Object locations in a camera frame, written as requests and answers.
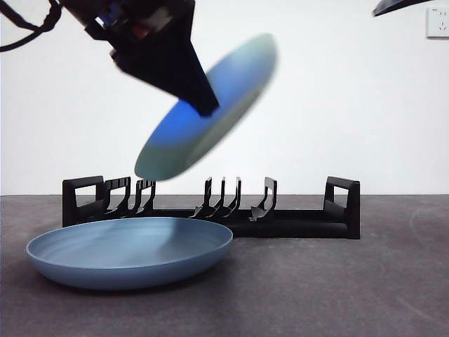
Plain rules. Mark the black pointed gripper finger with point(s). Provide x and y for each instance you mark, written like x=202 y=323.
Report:
x=400 y=7

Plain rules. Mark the blue round plate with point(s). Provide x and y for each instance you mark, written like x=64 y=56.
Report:
x=122 y=259

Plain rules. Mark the green round plate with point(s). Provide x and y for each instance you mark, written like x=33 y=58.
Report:
x=175 y=151

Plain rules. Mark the white wall socket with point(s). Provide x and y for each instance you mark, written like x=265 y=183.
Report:
x=438 y=24

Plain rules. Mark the black plastic plate rack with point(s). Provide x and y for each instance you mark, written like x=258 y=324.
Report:
x=298 y=228

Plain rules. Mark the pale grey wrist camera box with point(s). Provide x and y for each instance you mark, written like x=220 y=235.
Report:
x=160 y=15

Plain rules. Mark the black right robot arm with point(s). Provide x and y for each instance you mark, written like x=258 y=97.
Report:
x=105 y=36

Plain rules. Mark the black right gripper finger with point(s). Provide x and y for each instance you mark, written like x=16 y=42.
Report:
x=175 y=70

